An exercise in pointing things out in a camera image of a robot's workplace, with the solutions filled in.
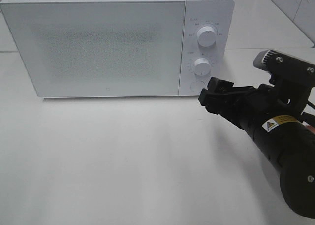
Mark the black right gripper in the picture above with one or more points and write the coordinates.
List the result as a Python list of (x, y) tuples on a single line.
[(265, 113)]

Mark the round white door release button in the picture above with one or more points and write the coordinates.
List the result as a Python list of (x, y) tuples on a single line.
[(197, 86)]

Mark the white microwave door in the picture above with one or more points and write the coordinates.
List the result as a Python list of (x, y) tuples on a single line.
[(99, 49)]

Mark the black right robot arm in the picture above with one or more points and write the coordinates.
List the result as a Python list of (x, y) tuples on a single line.
[(294, 160)]

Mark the lower white microwave knob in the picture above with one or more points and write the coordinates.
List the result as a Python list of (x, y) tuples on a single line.
[(202, 66)]

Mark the white microwave knob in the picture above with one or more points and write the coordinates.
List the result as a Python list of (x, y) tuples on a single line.
[(206, 36), (202, 66)]

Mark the upper white microwave knob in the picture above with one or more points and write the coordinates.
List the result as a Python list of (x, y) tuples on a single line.
[(206, 36)]

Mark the white microwave oven body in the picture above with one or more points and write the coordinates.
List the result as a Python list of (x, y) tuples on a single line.
[(198, 13)]

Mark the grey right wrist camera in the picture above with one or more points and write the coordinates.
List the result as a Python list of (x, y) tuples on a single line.
[(279, 63)]

